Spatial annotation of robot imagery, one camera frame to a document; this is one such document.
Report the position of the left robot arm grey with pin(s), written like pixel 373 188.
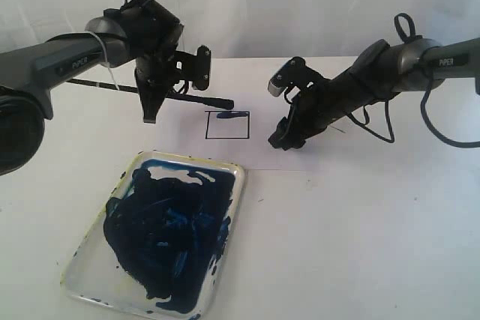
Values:
pixel 28 75

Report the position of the black paintbrush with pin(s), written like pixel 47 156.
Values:
pixel 219 103

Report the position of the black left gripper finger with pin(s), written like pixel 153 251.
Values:
pixel 151 99

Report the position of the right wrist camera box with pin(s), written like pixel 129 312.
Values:
pixel 293 74

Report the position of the white paint tray blue paint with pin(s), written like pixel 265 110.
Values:
pixel 157 247

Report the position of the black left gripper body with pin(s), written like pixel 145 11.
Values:
pixel 153 34

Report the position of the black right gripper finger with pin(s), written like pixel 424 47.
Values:
pixel 286 136

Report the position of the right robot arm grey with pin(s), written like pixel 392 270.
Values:
pixel 378 75

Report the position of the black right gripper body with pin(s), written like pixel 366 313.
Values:
pixel 314 108

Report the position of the white paper with square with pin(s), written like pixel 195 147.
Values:
pixel 238 136

